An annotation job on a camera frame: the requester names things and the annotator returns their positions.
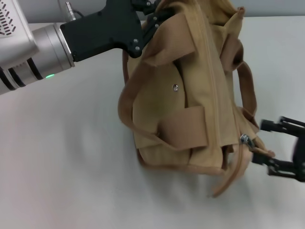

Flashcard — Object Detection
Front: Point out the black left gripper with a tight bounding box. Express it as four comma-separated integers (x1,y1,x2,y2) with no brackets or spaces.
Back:
59,0,177,69

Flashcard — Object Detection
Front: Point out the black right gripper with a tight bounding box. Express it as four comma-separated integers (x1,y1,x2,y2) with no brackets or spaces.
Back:
252,115,305,184

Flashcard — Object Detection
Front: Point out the khaki canvas food bag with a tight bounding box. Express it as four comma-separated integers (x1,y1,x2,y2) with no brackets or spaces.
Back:
118,0,277,199

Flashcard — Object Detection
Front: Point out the silver metal zipper pull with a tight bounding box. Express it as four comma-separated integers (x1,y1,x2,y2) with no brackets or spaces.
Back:
240,134,254,150

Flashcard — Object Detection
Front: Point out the metal connector with black cable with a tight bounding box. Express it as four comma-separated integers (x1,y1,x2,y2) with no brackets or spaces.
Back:
65,1,84,21

